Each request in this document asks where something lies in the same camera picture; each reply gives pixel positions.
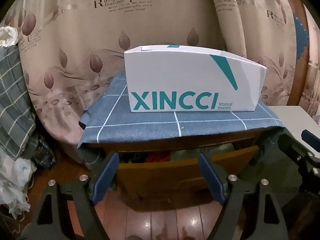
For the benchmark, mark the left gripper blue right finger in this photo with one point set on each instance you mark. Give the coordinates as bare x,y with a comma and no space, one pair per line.
214,175

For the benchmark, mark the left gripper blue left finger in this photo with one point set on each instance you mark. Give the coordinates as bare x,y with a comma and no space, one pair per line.
102,176

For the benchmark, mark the wooden drawer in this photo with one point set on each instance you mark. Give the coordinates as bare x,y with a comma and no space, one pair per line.
177,183

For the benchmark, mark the red underwear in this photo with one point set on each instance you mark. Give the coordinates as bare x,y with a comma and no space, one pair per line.
157,158

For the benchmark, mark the blue checked table cloth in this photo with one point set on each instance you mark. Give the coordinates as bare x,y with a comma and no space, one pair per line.
109,120

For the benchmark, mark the white plastic bag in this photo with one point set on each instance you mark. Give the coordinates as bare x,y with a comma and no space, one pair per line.
15,177

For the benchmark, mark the grey plaid folded fabric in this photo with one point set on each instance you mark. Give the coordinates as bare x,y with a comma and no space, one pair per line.
17,119

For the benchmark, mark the grey cushioned stool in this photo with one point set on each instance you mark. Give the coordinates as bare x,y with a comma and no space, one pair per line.
296,120

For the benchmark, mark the white XINCCI shoe box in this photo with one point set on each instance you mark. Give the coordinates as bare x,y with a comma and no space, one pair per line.
174,78

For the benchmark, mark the beige leaf print curtain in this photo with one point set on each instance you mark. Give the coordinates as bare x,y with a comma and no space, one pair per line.
71,49

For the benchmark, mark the wooden door frame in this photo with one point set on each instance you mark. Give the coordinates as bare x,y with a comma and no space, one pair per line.
301,68

